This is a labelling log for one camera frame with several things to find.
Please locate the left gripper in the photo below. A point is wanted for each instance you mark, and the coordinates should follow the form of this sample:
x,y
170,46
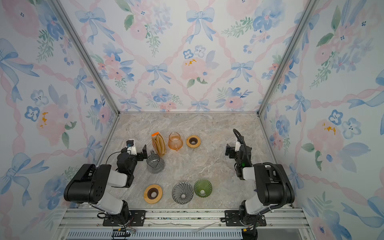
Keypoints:
x,y
141,153

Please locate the orange coffee filter holder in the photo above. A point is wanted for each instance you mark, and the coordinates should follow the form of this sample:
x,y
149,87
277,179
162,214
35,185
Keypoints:
x,y
159,144

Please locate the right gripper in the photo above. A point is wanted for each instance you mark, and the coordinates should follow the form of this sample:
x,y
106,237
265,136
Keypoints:
x,y
231,150

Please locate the grey glass dripper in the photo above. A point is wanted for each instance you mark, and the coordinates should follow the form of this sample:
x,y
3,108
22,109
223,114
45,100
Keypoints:
x,y
182,193

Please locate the grey glass carafe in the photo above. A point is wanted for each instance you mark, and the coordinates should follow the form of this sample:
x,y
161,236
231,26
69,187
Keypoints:
x,y
155,164

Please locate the orange glass carafe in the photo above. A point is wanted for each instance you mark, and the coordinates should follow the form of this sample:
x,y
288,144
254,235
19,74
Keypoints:
x,y
175,141

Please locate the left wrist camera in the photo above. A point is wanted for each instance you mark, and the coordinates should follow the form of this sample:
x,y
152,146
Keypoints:
x,y
131,145

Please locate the green glass dripper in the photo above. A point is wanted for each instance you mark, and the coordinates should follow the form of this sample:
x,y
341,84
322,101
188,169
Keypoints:
x,y
203,188

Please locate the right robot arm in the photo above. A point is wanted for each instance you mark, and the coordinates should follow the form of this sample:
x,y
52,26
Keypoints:
x,y
273,187

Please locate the left aluminium corner post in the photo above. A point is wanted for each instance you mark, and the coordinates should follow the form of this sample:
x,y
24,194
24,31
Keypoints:
x,y
80,47

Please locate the right aluminium corner post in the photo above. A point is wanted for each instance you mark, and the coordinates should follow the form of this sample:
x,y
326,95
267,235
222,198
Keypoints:
x,y
291,47

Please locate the wooden ring dripper base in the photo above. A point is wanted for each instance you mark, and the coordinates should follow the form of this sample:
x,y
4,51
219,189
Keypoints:
x,y
193,141

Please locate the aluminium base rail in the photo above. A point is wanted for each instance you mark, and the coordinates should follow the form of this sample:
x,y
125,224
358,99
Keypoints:
x,y
184,224

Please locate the aluminium corner post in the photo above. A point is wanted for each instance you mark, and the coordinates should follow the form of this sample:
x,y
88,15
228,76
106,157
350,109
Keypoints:
x,y
291,47
80,47

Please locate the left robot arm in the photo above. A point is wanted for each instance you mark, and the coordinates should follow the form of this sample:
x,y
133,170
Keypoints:
x,y
89,185

